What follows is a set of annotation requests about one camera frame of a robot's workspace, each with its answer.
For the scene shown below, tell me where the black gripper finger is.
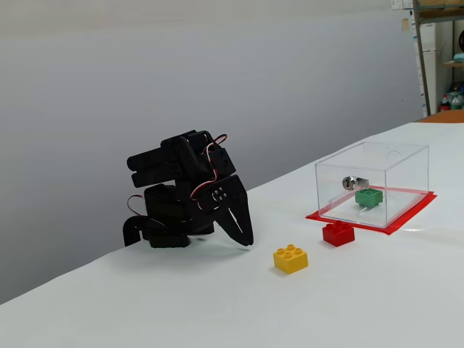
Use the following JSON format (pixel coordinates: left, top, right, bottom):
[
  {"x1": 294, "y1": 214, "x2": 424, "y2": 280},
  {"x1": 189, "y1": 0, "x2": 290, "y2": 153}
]
[
  {"x1": 235, "y1": 175, "x2": 254, "y2": 248},
  {"x1": 198, "y1": 183, "x2": 252, "y2": 249}
]

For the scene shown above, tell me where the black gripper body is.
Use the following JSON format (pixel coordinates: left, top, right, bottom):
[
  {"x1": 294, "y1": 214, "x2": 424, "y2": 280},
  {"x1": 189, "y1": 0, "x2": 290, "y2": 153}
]
[{"x1": 195, "y1": 143, "x2": 248, "y2": 199}]

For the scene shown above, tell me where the green lego brick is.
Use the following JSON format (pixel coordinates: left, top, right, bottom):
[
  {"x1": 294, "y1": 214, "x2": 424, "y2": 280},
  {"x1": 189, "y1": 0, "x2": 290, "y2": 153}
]
[{"x1": 354, "y1": 187, "x2": 384, "y2": 210}]

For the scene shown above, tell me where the yellow lego brick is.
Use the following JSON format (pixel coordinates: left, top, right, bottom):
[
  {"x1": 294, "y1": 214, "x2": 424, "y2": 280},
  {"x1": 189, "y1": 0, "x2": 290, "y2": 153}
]
[{"x1": 273, "y1": 244, "x2": 310, "y2": 275}]

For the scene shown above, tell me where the red lego brick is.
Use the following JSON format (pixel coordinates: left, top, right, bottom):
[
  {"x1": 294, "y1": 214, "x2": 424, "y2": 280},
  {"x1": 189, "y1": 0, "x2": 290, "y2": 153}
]
[{"x1": 322, "y1": 220, "x2": 356, "y2": 248}]

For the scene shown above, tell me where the silver metal box lock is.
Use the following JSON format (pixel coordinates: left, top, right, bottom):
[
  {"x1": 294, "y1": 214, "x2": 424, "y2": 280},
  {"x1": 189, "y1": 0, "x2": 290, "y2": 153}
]
[{"x1": 341, "y1": 175, "x2": 370, "y2": 191}]

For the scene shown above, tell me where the transparent plastic box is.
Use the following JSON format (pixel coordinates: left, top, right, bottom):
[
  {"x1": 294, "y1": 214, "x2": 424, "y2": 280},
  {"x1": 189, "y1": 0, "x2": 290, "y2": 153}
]
[{"x1": 314, "y1": 141, "x2": 430, "y2": 229}]

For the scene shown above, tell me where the black table clamp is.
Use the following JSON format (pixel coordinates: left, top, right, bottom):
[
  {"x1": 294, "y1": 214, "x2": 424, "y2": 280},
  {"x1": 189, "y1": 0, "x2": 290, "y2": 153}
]
[{"x1": 122, "y1": 215, "x2": 171, "y2": 248}]

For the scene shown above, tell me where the orange brown table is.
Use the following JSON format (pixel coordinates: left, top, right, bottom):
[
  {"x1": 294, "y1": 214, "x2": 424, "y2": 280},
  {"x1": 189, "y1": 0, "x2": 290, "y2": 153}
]
[{"x1": 416, "y1": 109, "x2": 464, "y2": 124}]

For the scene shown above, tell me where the metal shelf rack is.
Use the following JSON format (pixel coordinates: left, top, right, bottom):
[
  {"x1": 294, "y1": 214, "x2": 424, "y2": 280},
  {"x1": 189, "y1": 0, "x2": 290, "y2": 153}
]
[{"x1": 412, "y1": 0, "x2": 464, "y2": 117}]

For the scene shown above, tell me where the white refrigerator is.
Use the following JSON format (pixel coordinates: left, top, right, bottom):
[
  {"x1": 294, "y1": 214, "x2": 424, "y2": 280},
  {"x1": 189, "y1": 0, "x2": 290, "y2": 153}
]
[{"x1": 413, "y1": 22, "x2": 439, "y2": 114}]

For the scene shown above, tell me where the green plastic bottle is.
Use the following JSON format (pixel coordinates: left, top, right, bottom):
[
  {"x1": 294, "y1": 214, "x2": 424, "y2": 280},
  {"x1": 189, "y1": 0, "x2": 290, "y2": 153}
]
[{"x1": 449, "y1": 83, "x2": 464, "y2": 111}]

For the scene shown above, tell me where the red white gripper cable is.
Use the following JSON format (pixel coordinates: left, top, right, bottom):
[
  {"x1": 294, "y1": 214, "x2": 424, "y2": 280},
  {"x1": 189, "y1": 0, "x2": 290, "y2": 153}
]
[{"x1": 189, "y1": 143, "x2": 219, "y2": 201}]

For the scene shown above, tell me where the red white base cable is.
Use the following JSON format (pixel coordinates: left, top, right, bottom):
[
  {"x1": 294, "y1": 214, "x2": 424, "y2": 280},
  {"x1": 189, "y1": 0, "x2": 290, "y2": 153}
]
[{"x1": 126, "y1": 194, "x2": 146, "y2": 218}]

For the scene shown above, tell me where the red tape frame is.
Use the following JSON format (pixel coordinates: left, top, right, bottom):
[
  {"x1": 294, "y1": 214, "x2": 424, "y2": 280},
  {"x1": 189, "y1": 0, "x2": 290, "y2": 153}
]
[{"x1": 305, "y1": 185, "x2": 438, "y2": 236}]

